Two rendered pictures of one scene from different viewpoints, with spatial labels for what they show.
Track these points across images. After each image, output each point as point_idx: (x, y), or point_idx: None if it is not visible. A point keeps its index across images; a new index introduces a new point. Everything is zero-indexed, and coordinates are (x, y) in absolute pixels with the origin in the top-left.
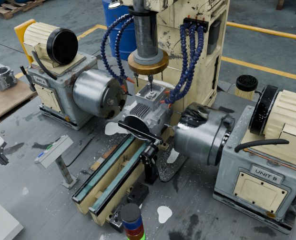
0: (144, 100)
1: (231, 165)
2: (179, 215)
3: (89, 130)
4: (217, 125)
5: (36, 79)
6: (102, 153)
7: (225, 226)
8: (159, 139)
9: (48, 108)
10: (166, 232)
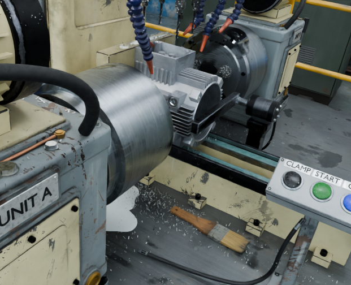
0: (186, 60)
1: (281, 54)
2: (295, 156)
3: (110, 264)
4: (248, 28)
5: (5, 220)
6: (193, 234)
7: (294, 130)
8: (237, 94)
9: None
10: (324, 168)
